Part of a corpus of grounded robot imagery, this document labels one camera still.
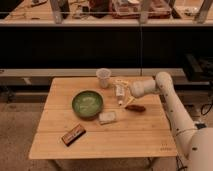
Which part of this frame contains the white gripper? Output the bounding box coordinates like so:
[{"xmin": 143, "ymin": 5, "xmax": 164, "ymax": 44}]
[{"xmin": 115, "ymin": 79, "xmax": 158, "ymax": 107}]

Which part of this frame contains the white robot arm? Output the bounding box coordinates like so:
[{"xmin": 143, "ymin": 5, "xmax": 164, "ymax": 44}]
[{"xmin": 121, "ymin": 72, "xmax": 213, "ymax": 171}]

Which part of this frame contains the white sponge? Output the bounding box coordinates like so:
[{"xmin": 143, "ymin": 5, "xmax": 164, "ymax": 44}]
[{"xmin": 99, "ymin": 111, "xmax": 116, "ymax": 125}]

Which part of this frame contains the white tube bottle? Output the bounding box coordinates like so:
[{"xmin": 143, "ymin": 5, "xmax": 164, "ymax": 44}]
[{"xmin": 115, "ymin": 84, "xmax": 125, "ymax": 105}]

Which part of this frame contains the clear plastic cup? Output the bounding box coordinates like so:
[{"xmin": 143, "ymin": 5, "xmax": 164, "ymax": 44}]
[{"xmin": 96, "ymin": 68, "xmax": 111, "ymax": 88}]

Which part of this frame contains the green bowl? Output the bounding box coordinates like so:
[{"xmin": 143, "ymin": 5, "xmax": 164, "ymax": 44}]
[{"xmin": 72, "ymin": 90, "xmax": 104, "ymax": 119}]

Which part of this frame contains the wooden table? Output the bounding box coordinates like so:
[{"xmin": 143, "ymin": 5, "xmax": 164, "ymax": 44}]
[{"xmin": 29, "ymin": 77, "xmax": 177, "ymax": 159}]

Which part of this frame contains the brown chocolate bar box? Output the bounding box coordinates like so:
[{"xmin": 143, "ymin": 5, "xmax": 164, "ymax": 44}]
[{"xmin": 62, "ymin": 124, "xmax": 86, "ymax": 146}]

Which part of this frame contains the black box at right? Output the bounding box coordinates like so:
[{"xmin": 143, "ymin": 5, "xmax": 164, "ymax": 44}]
[{"xmin": 182, "ymin": 54, "xmax": 213, "ymax": 82}]

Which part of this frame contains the red tray on shelf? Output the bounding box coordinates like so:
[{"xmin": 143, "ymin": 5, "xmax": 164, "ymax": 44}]
[{"xmin": 109, "ymin": 0, "xmax": 171, "ymax": 19}]

